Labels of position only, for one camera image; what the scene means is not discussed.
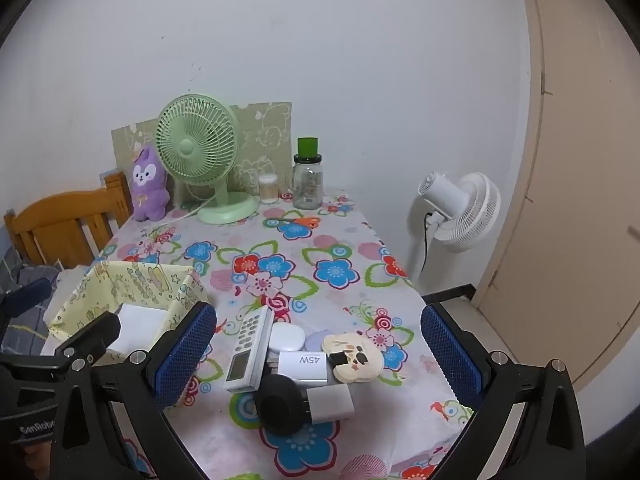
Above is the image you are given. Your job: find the white power adapter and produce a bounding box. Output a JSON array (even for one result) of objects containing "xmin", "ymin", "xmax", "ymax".
[{"xmin": 303, "ymin": 385, "xmax": 356, "ymax": 423}]

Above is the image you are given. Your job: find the black round pad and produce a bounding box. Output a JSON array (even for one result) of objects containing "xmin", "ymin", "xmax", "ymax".
[{"xmin": 252, "ymin": 375, "xmax": 311, "ymax": 437}]

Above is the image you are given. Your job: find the white fan cable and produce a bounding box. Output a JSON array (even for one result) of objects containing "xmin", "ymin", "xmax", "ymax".
[{"xmin": 162, "ymin": 195, "xmax": 217, "ymax": 222}]

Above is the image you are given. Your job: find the green desk fan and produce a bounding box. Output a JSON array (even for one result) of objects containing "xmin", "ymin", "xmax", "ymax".
[{"xmin": 155, "ymin": 92, "xmax": 261, "ymax": 225}]

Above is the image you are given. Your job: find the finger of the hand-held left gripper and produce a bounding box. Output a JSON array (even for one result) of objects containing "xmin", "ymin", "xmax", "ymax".
[
  {"xmin": 0, "ymin": 277, "xmax": 53, "ymax": 318},
  {"xmin": 47, "ymin": 311, "xmax": 122, "ymax": 368}
]

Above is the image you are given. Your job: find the grey plaid bedding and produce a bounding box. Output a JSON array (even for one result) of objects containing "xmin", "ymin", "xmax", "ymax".
[{"xmin": 0, "ymin": 250, "xmax": 66, "ymax": 356}]

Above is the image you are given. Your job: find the purple plush toy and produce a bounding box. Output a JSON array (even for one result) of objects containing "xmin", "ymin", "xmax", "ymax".
[{"xmin": 131, "ymin": 146, "xmax": 172, "ymax": 222}]

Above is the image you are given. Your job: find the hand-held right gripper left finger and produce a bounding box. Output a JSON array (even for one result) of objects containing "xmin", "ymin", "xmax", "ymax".
[{"xmin": 50, "ymin": 301, "xmax": 218, "ymax": 480}]

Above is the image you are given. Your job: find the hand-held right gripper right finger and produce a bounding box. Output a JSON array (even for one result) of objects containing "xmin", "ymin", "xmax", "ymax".
[{"xmin": 419, "ymin": 302, "xmax": 586, "ymax": 480}]

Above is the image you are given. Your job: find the black fan cable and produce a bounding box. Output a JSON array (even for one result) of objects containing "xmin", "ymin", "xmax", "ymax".
[{"xmin": 422, "ymin": 211, "xmax": 437, "ymax": 273}]

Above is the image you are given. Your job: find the white standing fan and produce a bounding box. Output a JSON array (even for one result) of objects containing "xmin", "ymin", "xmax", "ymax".
[{"xmin": 406, "ymin": 171, "xmax": 502, "ymax": 286}]

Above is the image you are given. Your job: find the beige door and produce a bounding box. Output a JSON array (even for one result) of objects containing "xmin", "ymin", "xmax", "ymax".
[{"xmin": 472, "ymin": 0, "xmax": 640, "ymax": 386}]

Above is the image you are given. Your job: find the white round case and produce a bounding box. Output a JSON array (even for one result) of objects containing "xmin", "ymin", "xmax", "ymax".
[{"xmin": 268, "ymin": 322, "xmax": 306, "ymax": 353}]

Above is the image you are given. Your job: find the cotton swab container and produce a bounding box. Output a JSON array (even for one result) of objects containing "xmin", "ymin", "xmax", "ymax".
[{"xmin": 257, "ymin": 173, "xmax": 279, "ymax": 205}]

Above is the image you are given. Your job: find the lavender round case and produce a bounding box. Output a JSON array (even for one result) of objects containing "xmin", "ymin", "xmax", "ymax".
[{"xmin": 303, "ymin": 329, "xmax": 331, "ymax": 353}]

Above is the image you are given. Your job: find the white flat box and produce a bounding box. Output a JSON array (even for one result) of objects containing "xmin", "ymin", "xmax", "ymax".
[{"xmin": 116, "ymin": 304, "xmax": 169, "ymax": 355}]

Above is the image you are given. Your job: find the glass jar with green lid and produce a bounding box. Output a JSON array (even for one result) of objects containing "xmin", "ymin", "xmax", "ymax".
[{"xmin": 292, "ymin": 137, "xmax": 325, "ymax": 210}]

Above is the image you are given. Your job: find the cartoon animal compact mirror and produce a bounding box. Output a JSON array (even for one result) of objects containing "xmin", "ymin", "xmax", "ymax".
[{"xmin": 322, "ymin": 332, "xmax": 385, "ymax": 385}]

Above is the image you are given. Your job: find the white remote control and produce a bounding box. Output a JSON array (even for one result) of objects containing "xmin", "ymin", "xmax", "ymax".
[{"xmin": 223, "ymin": 305, "xmax": 275, "ymax": 393}]

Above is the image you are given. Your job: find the green printed board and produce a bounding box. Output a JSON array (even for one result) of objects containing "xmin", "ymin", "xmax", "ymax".
[{"xmin": 111, "ymin": 102, "xmax": 293, "ymax": 206}]

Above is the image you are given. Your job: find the white charger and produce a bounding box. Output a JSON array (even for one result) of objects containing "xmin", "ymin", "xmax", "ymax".
[{"xmin": 276, "ymin": 351, "xmax": 330, "ymax": 386}]

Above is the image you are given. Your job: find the yellow printed fabric storage box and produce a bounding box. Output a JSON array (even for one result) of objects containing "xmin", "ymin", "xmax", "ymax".
[{"xmin": 47, "ymin": 260, "xmax": 210, "ymax": 361}]

